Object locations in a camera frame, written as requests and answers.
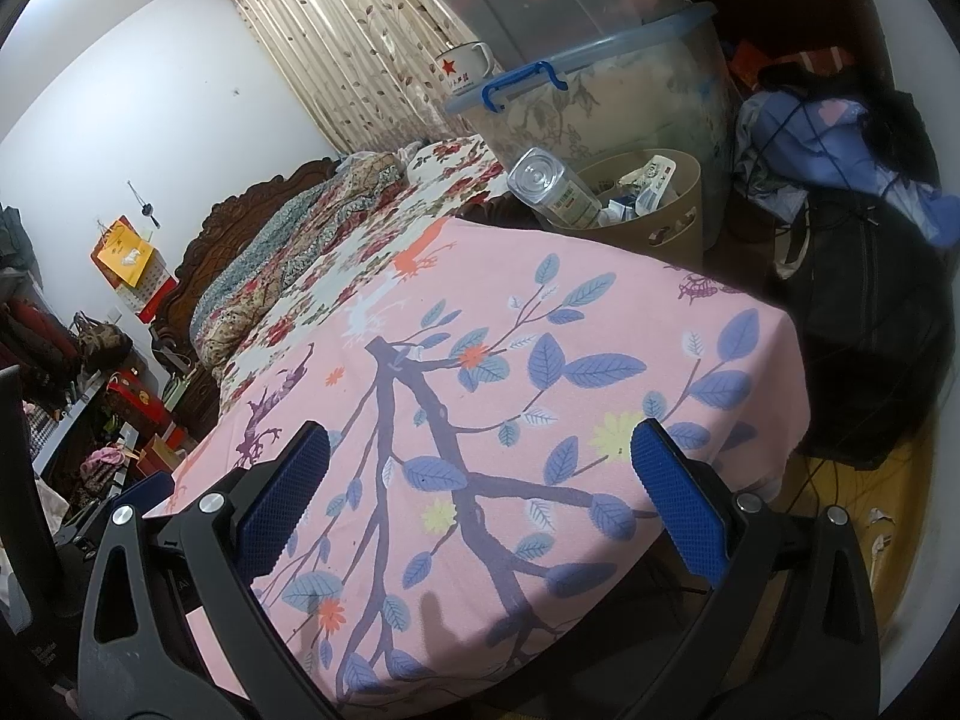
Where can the patchwork quilt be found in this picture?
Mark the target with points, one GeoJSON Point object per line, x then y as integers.
{"type": "Point", "coordinates": [285, 255]}

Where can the black leather bag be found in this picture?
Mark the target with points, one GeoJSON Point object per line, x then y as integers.
{"type": "Point", "coordinates": [15, 240]}

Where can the white mug red star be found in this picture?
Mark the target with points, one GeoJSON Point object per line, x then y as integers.
{"type": "Point", "coordinates": [454, 66]}

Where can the dark red handbag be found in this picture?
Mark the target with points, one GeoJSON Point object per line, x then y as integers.
{"type": "Point", "coordinates": [37, 337]}

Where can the carved wooden headboard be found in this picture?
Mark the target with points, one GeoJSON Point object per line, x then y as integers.
{"type": "Point", "coordinates": [225, 217]}

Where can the leaf patterned curtain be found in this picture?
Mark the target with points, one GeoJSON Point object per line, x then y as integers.
{"type": "Point", "coordinates": [330, 37]}

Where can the metal storage shelf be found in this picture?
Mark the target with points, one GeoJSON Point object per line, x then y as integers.
{"type": "Point", "coordinates": [67, 420]}

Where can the clear bottle green label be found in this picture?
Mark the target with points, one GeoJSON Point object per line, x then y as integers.
{"type": "Point", "coordinates": [555, 191]}

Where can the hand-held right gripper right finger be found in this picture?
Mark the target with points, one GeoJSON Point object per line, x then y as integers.
{"type": "Point", "coordinates": [679, 495]}

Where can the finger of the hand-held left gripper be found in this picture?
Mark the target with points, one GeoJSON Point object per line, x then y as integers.
{"type": "Point", "coordinates": [142, 493]}

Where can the red yellow wall calendar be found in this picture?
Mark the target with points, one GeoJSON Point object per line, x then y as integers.
{"type": "Point", "coordinates": [124, 251]}

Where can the red striped cloth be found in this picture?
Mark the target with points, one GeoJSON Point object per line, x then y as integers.
{"type": "Point", "coordinates": [817, 60]}

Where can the red floral bed sheet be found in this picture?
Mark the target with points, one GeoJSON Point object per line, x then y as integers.
{"type": "Point", "coordinates": [390, 240]}

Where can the pink cloth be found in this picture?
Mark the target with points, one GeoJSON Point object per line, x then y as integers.
{"type": "Point", "coordinates": [101, 469]}

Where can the hanging keys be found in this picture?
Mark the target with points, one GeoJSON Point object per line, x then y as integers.
{"type": "Point", "coordinates": [144, 206]}

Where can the red gift box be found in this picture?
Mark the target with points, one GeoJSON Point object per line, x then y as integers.
{"type": "Point", "coordinates": [139, 397]}

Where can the white wrapper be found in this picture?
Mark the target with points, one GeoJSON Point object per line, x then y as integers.
{"type": "Point", "coordinates": [649, 176]}

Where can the clear storage box blue lid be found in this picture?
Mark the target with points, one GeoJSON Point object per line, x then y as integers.
{"type": "Point", "coordinates": [637, 105]}

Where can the brown handbag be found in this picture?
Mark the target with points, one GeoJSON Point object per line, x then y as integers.
{"type": "Point", "coordinates": [101, 341]}

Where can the brown paper bag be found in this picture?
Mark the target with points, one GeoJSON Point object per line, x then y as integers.
{"type": "Point", "coordinates": [161, 454]}

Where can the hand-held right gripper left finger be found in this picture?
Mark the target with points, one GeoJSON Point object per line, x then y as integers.
{"type": "Point", "coordinates": [289, 495]}

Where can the beige trash bin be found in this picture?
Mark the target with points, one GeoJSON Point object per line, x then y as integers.
{"type": "Point", "coordinates": [667, 232]}

